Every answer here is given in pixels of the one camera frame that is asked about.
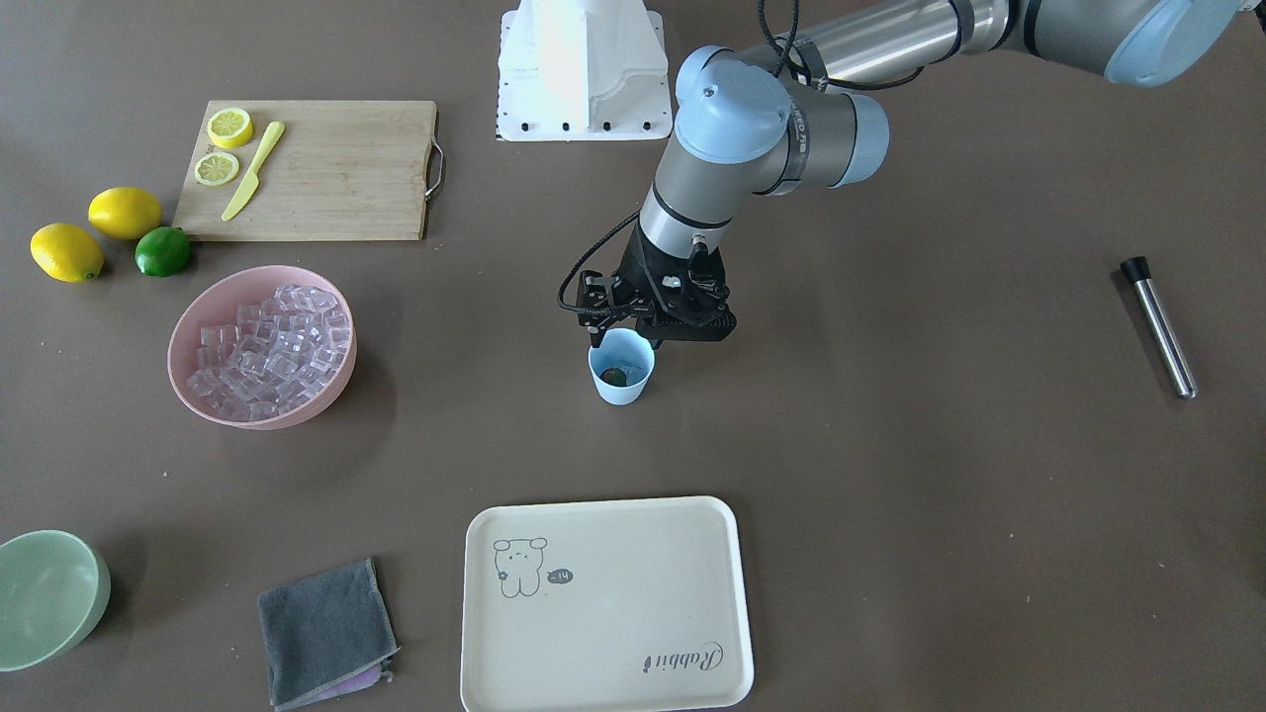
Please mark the red strawberry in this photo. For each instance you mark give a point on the red strawberry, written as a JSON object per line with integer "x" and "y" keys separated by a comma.
{"x": 615, "y": 377}

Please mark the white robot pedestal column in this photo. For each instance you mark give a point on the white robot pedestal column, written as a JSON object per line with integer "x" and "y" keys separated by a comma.
{"x": 582, "y": 71}

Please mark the steel muddler black tip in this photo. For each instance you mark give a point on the steel muddler black tip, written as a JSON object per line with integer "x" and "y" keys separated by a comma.
{"x": 1137, "y": 272}

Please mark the small blue plastic cup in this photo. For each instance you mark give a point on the small blue plastic cup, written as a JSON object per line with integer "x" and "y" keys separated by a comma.
{"x": 621, "y": 366}

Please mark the cream rabbit serving tray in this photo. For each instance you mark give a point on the cream rabbit serving tray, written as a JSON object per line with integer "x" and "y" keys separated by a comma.
{"x": 620, "y": 605}

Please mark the green ceramic bowl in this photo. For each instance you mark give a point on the green ceramic bowl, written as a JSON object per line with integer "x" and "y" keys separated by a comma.
{"x": 54, "y": 591}

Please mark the wooden cutting board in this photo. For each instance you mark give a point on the wooden cutting board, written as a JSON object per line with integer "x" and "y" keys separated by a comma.
{"x": 342, "y": 170}

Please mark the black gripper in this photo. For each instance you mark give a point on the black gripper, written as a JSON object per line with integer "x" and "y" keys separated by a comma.
{"x": 634, "y": 269}

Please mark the green lime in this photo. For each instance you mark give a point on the green lime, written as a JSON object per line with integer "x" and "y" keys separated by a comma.
{"x": 163, "y": 252}

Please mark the grey folded cloth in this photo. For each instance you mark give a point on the grey folded cloth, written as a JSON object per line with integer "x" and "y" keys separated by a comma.
{"x": 326, "y": 636}

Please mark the pink bowl of ice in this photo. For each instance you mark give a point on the pink bowl of ice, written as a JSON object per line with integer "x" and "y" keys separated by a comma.
{"x": 263, "y": 349}

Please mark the yellow lemon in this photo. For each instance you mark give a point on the yellow lemon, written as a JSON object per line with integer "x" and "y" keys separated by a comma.
{"x": 66, "y": 252}
{"x": 125, "y": 213}

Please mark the yellow plastic knife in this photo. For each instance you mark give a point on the yellow plastic knife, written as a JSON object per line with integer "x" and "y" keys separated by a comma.
{"x": 249, "y": 183}

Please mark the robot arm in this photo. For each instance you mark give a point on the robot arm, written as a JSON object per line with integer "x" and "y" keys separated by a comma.
{"x": 799, "y": 112}

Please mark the lemon slice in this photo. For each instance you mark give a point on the lemon slice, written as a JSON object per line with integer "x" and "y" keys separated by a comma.
{"x": 230, "y": 127}
{"x": 215, "y": 169}

